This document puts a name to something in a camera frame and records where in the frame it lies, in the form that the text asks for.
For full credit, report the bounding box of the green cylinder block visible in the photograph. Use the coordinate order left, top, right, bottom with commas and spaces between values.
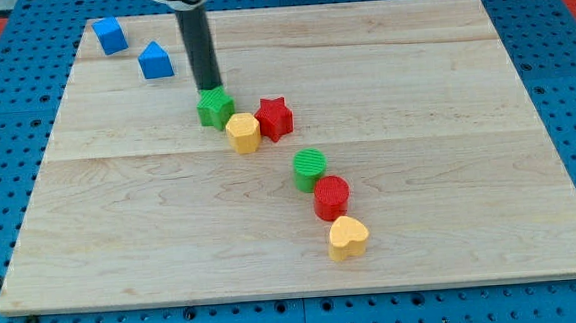
292, 148, 327, 193

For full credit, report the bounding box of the red star block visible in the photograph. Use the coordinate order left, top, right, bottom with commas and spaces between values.
254, 97, 294, 142

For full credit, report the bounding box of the red cylinder block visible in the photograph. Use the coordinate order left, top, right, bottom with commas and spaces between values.
313, 176, 350, 221

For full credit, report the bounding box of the yellow hexagon block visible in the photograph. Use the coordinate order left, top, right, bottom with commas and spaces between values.
226, 113, 262, 154

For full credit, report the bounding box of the green star block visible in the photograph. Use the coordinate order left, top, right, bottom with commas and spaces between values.
196, 85, 235, 131

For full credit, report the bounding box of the yellow heart block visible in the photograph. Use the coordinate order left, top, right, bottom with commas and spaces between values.
328, 215, 370, 262

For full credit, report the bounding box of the wooden board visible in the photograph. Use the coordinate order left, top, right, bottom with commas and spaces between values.
0, 0, 576, 317

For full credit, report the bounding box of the blue pentagon block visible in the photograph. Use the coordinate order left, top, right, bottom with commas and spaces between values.
137, 41, 174, 80

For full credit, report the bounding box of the blue cube block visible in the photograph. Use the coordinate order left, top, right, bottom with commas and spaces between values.
91, 16, 128, 55

